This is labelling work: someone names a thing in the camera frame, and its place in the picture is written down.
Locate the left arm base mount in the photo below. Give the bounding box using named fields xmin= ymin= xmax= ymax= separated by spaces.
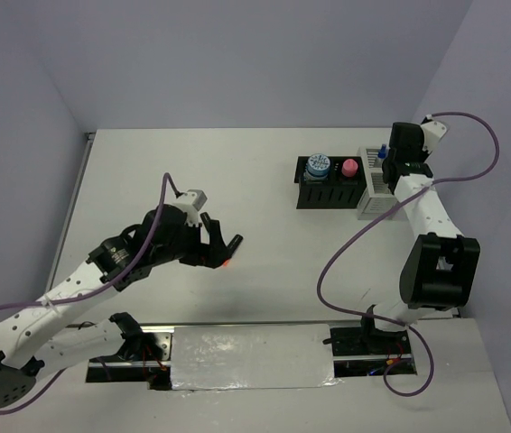
xmin=85 ymin=326 xmax=174 ymax=392

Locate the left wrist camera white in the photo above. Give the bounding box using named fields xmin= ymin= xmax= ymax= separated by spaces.
xmin=173 ymin=189 xmax=208 ymax=226

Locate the white slotted organizer box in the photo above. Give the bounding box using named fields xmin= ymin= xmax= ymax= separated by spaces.
xmin=357 ymin=147 xmax=398 ymax=220

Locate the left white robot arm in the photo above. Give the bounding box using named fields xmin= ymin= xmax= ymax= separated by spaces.
xmin=0 ymin=205 xmax=243 ymax=414

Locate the clear blue capped pen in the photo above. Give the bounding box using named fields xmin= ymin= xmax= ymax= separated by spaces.
xmin=376 ymin=144 xmax=387 ymax=164

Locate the pink glue stick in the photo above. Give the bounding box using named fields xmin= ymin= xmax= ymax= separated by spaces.
xmin=340 ymin=158 xmax=359 ymax=179

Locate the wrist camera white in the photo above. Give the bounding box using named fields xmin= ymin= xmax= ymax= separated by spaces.
xmin=420 ymin=115 xmax=449 ymax=155
xmin=173 ymin=189 xmax=208 ymax=226

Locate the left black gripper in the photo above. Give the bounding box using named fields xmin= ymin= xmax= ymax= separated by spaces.
xmin=153 ymin=217 xmax=231 ymax=268

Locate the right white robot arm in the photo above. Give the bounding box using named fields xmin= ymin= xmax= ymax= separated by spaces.
xmin=294 ymin=115 xmax=480 ymax=353

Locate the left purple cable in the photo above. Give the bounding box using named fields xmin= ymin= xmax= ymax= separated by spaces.
xmin=0 ymin=172 xmax=182 ymax=414

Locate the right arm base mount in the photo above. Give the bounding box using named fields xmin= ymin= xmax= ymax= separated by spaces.
xmin=322 ymin=326 xmax=416 ymax=378

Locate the black slotted organizer box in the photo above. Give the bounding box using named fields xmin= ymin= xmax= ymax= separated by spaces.
xmin=294 ymin=156 xmax=367 ymax=209

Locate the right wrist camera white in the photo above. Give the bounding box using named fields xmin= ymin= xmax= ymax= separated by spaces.
xmin=420 ymin=115 xmax=449 ymax=155

